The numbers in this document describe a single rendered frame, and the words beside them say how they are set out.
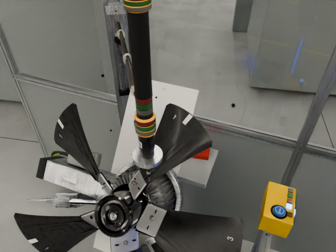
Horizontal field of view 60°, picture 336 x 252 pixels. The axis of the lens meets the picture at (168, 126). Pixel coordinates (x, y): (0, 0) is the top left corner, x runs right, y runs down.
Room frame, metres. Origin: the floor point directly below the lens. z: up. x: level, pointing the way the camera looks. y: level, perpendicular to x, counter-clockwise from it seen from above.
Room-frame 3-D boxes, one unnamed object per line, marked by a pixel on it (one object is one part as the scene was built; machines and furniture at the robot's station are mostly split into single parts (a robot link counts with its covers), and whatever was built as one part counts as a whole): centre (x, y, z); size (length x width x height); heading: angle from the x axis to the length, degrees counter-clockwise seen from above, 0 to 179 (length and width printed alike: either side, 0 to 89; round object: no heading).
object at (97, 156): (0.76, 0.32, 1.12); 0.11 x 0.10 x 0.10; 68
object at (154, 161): (0.47, 0.05, 1.50); 0.09 x 0.07 x 0.10; 13
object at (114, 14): (1.07, 0.19, 1.54); 0.10 x 0.07 x 0.08; 13
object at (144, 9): (0.46, 0.05, 1.79); 0.04 x 0.04 x 0.01
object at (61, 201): (0.60, 0.36, 1.08); 0.07 x 0.04 x 0.06; 79
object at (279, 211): (0.56, -0.38, 1.08); 0.04 x 0.04 x 0.02
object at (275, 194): (0.60, -0.40, 1.02); 0.16 x 0.10 x 0.11; 158
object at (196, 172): (1.01, -0.05, 0.84); 0.36 x 0.24 x 0.03; 68
